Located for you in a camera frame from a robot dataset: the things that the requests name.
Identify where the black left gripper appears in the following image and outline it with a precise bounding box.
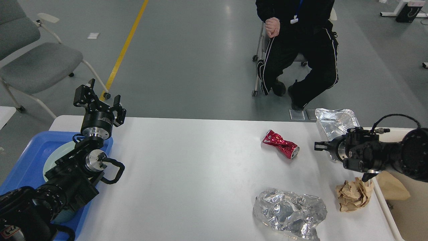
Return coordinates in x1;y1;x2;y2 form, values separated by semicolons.
73;78;127;140

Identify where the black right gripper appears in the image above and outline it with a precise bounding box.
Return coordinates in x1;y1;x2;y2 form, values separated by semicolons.
314;137;348;163

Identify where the aluminium foil tray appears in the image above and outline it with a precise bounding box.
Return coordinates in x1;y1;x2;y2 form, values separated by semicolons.
315;108;360;141

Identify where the green plate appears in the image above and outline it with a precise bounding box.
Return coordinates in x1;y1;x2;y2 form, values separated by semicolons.
42;141;75;182

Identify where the brown paper bag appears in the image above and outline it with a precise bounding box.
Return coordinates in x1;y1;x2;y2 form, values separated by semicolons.
376;171;411;201

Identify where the teal mug yellow inside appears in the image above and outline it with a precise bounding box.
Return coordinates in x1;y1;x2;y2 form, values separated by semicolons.
51;209;78;225

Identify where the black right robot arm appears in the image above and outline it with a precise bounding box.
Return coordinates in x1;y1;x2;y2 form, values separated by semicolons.
314;122;428;182

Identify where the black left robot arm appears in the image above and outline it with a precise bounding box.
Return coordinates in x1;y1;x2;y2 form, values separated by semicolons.
0;79;126;241

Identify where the red snack wrapper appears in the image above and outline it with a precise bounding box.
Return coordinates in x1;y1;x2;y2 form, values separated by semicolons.
262;130;300;160

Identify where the clear floor plate right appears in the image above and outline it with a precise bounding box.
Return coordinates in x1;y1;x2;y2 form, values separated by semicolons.
306;109;317;122

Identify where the clear floor plate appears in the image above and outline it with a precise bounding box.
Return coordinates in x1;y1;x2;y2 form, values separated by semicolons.
289;109;305;121
306;109;317;122

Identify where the clear floor plate left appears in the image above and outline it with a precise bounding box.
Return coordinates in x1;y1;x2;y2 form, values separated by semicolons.
289;109;305;121

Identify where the crumpled brown paper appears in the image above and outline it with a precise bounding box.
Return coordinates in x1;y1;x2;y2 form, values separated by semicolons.
336;177;373;212

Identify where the white paper scrap on floor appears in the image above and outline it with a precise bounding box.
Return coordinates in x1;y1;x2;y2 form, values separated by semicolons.
87;32;100;39

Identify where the crumpled aluminium foil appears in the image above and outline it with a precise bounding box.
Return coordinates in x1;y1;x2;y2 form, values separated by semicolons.
253;188;327;241

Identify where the grey office chair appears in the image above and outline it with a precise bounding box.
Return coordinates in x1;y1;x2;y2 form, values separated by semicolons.
0;0;101;118

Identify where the beige plastic bin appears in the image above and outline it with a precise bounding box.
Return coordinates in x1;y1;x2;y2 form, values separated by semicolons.
361;127;428;241

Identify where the white chair under person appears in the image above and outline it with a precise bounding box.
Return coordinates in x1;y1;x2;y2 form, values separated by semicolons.
252;7;337;97

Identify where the seated person in black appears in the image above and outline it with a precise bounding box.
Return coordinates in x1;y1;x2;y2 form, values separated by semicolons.
255;0;338;111

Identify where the black box on floor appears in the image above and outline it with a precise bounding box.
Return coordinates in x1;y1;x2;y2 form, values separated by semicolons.
395;2;422;23

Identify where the blue lanyard badge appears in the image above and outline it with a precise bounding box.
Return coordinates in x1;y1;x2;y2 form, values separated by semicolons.
290;0;303;24

